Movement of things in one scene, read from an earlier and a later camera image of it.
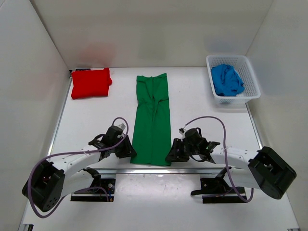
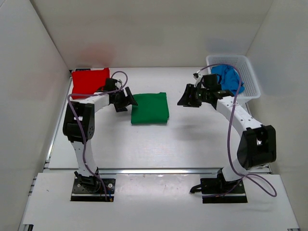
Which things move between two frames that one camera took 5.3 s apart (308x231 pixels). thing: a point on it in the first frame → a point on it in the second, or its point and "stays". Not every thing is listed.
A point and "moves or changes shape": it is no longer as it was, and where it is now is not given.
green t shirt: [151, 139] moves or changes shape
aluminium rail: [159, 171] stays
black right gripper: [175, 155] → [187, 99]
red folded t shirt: [90, 83] stays
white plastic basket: [242, 67] stays
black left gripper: [128, 149] → [126, 100]
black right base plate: [214, 191] stays
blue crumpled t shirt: [227, 81] stays
